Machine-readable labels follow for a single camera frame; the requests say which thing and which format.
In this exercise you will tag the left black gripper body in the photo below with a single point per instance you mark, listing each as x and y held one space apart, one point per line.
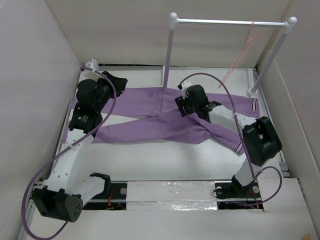
106 91

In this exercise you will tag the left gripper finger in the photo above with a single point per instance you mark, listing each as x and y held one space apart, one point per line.
119 84
111 77

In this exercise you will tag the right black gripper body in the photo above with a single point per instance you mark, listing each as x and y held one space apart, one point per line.
190 107

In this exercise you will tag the purple trousers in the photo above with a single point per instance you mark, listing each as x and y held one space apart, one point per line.
160 119

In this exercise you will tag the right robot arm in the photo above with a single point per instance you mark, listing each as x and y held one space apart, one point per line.
258 136

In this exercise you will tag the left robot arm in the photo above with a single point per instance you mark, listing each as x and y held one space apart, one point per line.
62 195

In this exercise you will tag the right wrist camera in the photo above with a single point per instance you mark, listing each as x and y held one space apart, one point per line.
184 87

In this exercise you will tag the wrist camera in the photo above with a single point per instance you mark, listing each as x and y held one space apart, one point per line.
184 87
92 64

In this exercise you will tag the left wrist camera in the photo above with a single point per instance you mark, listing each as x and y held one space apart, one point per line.
92 64

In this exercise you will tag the pink wire hanger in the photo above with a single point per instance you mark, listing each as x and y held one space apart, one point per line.
248 43

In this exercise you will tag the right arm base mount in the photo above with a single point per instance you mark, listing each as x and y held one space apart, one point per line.
230 195

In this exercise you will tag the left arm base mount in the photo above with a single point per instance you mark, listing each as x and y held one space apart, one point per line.
112 198

